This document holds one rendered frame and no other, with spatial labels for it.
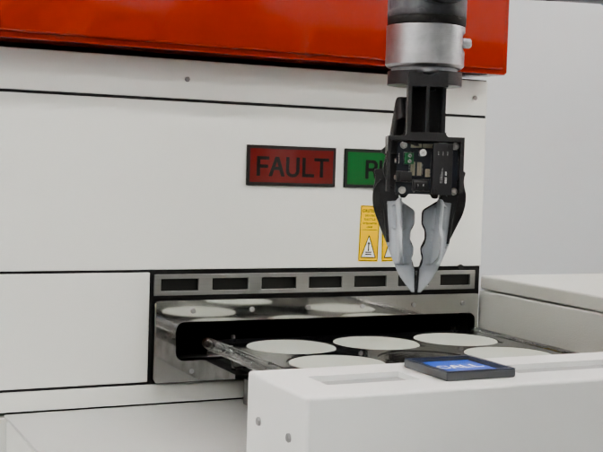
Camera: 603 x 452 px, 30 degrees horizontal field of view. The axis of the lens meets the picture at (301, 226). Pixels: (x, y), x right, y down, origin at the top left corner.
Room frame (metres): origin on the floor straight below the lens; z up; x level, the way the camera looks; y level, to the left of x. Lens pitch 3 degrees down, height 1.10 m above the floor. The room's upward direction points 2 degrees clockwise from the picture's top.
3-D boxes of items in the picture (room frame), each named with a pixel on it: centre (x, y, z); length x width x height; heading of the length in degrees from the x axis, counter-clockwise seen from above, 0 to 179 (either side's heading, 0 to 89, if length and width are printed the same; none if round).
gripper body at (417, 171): (1.08, -0.11, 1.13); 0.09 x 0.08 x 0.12; 178
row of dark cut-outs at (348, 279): (1.38, -0.03, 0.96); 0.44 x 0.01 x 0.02; 116
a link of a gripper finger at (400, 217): (1.08, -0.10, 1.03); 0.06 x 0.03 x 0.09; 178
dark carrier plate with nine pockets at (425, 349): (1.19, -0.14, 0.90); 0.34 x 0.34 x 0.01; 26
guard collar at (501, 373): (0.78, -0.11, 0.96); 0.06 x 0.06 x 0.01; 26
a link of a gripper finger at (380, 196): (1.10, -0.09, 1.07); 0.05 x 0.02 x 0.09; 88
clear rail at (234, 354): (1.11, 0.03, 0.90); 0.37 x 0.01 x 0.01; 26
